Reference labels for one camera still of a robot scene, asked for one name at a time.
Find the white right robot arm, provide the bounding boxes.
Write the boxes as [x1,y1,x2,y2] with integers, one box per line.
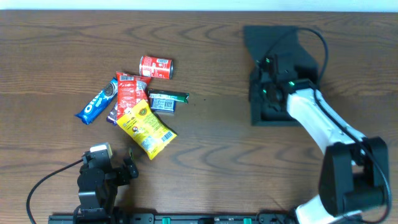
[249,56,392,223]

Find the red chip bag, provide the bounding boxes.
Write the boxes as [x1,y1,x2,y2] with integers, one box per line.
[116,72,151,119]

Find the black mounting rail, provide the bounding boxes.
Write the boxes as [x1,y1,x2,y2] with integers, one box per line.
[48,213,297,224]

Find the green candy bar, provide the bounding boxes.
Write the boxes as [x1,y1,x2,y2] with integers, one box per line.
[148,89,189,103]

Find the red soda can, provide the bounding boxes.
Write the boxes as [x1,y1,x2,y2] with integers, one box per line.
[139,55,174,80]

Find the small blue snack packet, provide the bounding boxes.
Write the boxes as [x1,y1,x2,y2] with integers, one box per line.
[150,98,175,113]

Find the black gift box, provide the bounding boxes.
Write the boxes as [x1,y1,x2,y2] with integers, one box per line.
[244,26,318,126]

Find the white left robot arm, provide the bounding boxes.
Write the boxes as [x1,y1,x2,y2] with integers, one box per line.
[72,149,139,223]

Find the purple chocolate bar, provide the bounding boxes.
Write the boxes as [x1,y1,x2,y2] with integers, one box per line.
[106,103,118,126]

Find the blue Oreo cookie pack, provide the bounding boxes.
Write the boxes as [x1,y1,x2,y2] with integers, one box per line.
[75,78,118,124]

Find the yellow snack bag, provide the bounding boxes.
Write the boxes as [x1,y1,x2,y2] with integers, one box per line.
[117,100,177,160]

